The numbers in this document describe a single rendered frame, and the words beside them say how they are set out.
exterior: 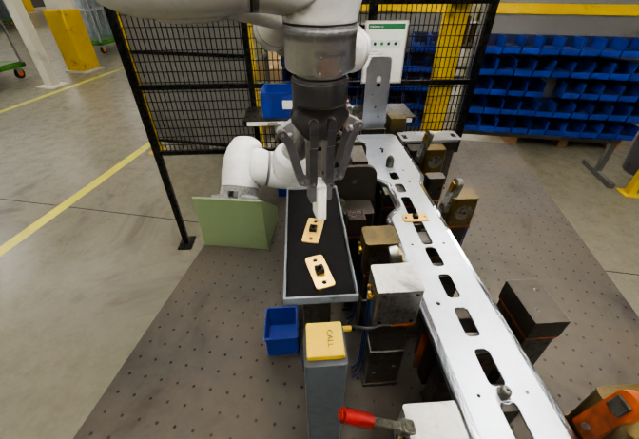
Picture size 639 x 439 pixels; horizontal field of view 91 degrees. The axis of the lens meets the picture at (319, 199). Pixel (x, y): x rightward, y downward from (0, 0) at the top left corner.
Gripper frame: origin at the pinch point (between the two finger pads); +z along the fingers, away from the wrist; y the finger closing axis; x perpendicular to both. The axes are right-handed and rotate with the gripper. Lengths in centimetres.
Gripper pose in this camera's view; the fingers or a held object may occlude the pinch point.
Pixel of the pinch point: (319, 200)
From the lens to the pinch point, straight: 52.9
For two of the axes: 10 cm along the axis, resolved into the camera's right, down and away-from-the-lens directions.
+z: 0.0, 8.1, 5.8
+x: -3.0, -5.6, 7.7
